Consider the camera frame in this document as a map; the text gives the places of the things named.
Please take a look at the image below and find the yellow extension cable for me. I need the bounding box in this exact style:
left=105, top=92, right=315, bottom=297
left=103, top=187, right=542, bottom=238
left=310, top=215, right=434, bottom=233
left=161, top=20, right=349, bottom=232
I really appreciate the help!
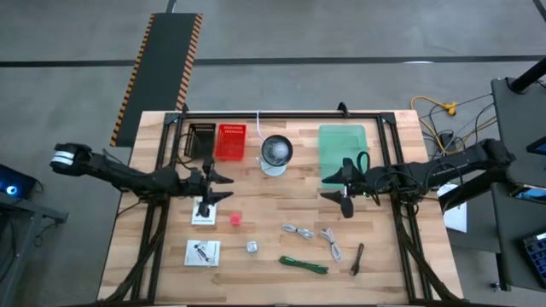
left=409, top=96, right=498, bottom=154

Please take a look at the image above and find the red mesh basket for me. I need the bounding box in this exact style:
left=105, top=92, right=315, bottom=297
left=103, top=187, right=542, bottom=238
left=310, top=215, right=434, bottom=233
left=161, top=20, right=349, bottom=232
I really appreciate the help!
left=214, top=123, right=248, bottom=162

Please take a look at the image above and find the white lamp power cord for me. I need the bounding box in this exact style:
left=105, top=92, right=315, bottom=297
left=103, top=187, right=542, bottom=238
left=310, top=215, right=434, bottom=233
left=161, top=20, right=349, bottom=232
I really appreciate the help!
left=255, top=109, right=266, bottom=142

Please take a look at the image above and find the green black braided cable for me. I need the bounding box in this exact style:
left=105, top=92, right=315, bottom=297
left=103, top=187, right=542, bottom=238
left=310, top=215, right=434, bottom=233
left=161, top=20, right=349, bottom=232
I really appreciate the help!
left=278, top=255, right=329, bottom=275

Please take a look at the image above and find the backlit black keyboard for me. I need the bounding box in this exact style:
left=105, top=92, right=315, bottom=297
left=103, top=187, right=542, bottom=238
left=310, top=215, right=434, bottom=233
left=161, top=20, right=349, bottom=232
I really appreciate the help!
left=522, top=232, right=546, bottom=287

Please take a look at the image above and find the translucent green plastic bin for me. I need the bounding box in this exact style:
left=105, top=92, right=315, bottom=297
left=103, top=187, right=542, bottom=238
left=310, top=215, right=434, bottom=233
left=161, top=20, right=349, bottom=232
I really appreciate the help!
left=317, top=124, right=369, bottom=189

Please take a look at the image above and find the white cylindrical desk lamp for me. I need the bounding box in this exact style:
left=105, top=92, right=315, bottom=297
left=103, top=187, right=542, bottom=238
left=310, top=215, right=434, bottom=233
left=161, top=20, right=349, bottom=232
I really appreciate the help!
left=258, top=134, right=294, bottom=177

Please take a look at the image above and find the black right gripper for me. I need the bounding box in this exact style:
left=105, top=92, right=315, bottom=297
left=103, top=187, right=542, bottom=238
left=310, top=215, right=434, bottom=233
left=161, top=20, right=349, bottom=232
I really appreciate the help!
left=319, top=156, right=370, bottom=219

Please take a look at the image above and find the white box with tool picture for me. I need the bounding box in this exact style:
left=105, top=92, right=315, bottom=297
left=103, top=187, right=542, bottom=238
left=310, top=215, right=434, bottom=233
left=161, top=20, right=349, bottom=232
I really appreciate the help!
left=183, top=240, right=222, bottom=268
left=190, top=196, right=218, bottom=226

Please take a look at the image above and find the computer case with blue light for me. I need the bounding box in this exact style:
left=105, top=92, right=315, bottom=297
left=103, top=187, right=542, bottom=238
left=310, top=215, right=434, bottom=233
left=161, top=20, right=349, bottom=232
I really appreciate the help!
left=0, top=164, right=38, bottom=200

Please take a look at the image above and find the dark grey side desk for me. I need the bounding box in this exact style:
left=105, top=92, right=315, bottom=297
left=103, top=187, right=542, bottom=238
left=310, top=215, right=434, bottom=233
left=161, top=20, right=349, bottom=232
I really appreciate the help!
left=490, top=76, right=546, bottom=292

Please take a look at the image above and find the white cable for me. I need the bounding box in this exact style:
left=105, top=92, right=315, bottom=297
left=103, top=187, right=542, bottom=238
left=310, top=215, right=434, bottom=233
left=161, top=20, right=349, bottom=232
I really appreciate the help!
left=319, top=228, right=344, bottom=263
left=281, top=223, right=315, bottom=240

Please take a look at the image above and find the black aluminium table frame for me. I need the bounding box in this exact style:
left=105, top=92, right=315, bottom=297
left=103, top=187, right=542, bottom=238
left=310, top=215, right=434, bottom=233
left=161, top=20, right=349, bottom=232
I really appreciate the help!
left=102, top=101, right=466, bottom=307

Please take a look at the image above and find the white paper sheet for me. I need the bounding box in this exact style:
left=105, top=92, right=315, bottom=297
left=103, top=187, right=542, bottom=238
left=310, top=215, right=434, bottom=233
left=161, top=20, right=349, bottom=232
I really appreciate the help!
left=437, top=182, right=468, bottom=234

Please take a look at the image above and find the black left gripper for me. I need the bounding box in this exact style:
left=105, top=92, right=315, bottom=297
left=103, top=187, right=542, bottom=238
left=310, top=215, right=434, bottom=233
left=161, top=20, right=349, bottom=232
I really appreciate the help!
left=187, top=156, right=235, bottom=219

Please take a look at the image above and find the black hazard-striped floor mat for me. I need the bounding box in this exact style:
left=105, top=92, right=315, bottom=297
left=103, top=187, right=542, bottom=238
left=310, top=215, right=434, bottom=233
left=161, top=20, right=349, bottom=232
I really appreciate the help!
left=109, top=12, right=204, bottom=148

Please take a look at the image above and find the black mesh basket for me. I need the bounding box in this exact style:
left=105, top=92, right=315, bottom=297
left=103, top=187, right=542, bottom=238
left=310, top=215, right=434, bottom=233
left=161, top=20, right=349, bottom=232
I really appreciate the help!
left=183, top=122, right=217, bottom=159

